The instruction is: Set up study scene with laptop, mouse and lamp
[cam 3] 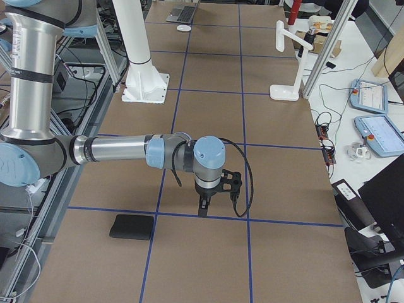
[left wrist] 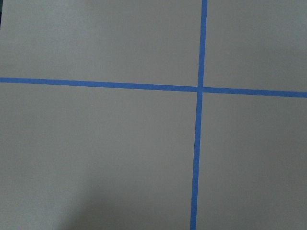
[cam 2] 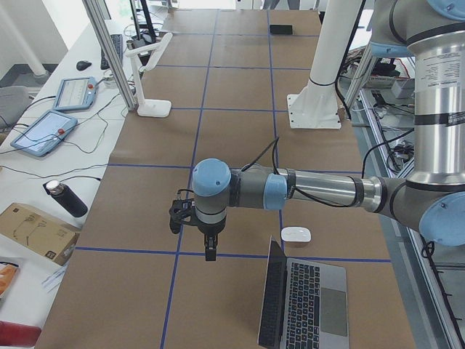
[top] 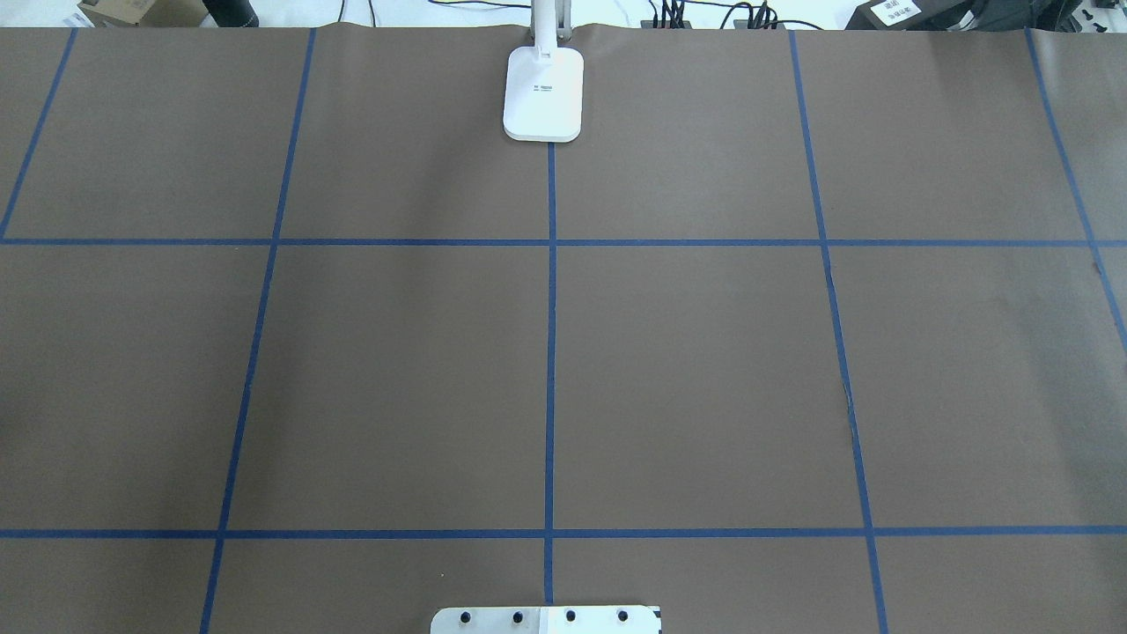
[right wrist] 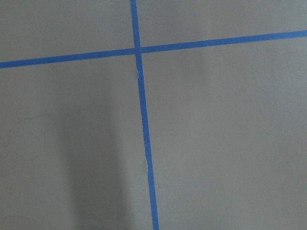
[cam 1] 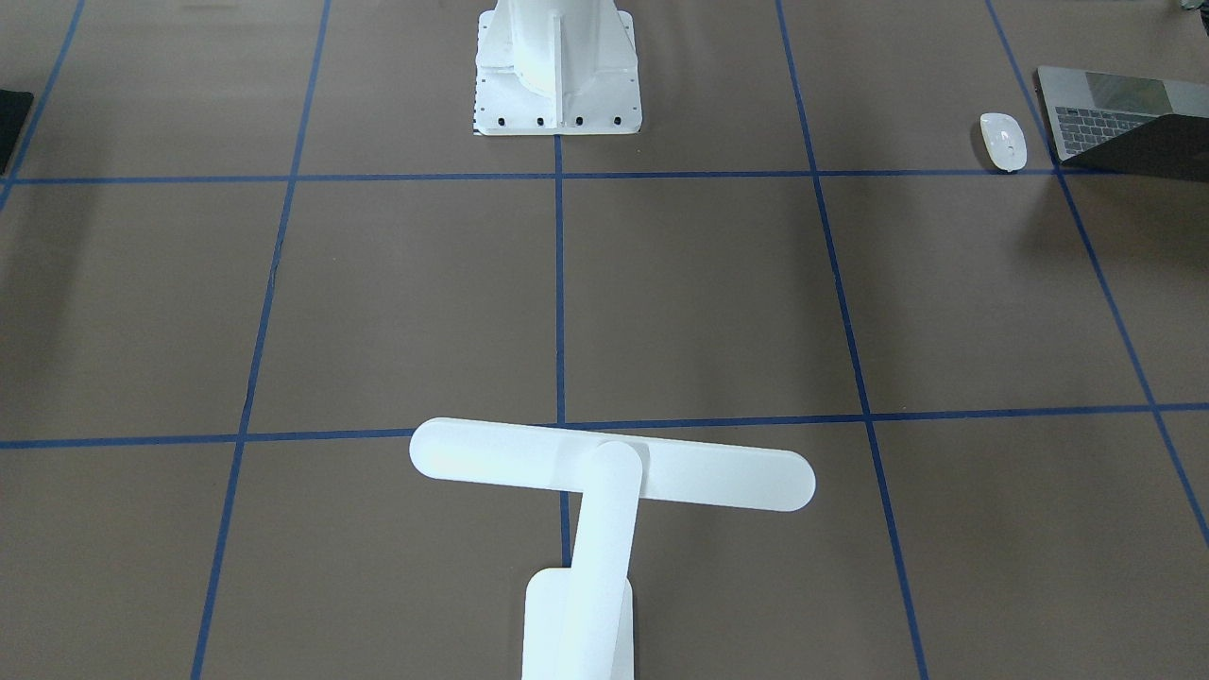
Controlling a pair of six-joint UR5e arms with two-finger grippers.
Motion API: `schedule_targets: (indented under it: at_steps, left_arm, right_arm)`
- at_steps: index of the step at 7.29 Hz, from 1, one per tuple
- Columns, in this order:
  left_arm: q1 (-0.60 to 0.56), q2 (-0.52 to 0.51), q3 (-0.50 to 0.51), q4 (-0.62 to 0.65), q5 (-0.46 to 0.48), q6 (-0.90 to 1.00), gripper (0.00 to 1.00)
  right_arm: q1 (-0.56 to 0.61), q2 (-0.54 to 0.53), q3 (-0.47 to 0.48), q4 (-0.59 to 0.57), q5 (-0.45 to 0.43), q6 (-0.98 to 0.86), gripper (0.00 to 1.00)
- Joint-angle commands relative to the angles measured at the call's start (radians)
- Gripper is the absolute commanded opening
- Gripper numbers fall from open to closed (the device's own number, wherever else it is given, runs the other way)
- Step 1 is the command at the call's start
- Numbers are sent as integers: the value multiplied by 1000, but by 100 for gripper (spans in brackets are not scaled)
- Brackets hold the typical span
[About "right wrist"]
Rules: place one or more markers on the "blue tape line crosswise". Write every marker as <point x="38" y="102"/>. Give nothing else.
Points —
<point x="153" y="49"/>

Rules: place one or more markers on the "blue tape line lengthwise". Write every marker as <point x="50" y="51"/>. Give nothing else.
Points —
<point x="144" y="115"/>

